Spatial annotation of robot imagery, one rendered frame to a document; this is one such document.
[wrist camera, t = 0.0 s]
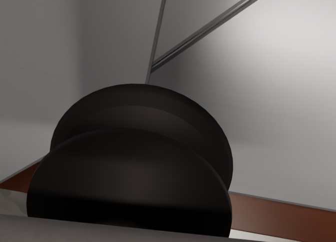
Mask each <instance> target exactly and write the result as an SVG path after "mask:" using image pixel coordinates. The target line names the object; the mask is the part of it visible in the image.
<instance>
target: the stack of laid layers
mask: <svg viewBox="0 0 336 242"><path fill-rule="evenodd" d="M249 1H251V0H165V3H164V8H163V13H162V18H161V22H160V27H159V32H158V37H157V42H156V47H155V52H154V57H153V62H152V67H151V69H153V68H154V67H155V66H157V65H158V64H160V63H161V62H163V61H164V60H166V59H167V58H168V57H170V56H171V55H173V54H174V53H176V52H177V51H179V50H180V49H181V48H183V47H184V46H186V45H187V44H189V43H190V42H192V41H193V40H194V39H196V38H197V37H199V36H200V35H202V34H203V33H204V32H206V31H207V30H209V29H210V28H212V27H213V26H215V25H216V24H217V23H219V22H220V21H222V20H223V19H225V18H226V17H228V16H229V15H230V14H232V13H233V12H235V11H236V10H238V9H239V8H241V7H242V6H243V5H245V4H246V3H248V2H249Z"/></svg>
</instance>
